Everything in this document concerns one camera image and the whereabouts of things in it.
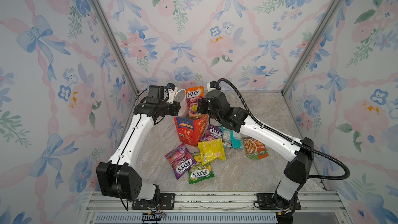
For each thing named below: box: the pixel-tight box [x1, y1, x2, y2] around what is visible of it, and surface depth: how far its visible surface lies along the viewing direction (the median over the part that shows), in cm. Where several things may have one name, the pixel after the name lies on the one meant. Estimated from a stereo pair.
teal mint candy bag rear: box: [220, 126, 244, 151], surface depth 92 cm
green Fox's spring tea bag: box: [188, 162, 216, 185], surface depth 82 cm
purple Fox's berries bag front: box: [164, 143, 197, 180], surface depth 85 cm
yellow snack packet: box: [197, 137, 227, 166], surface depth 87 cm
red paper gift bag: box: [173, 88, 209, 148], surface depth 81 cm
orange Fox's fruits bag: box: [186, 86, 205, 120], surface depth 80 cm
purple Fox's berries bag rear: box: [200, 124, 223, 143], surface depth 97 cm
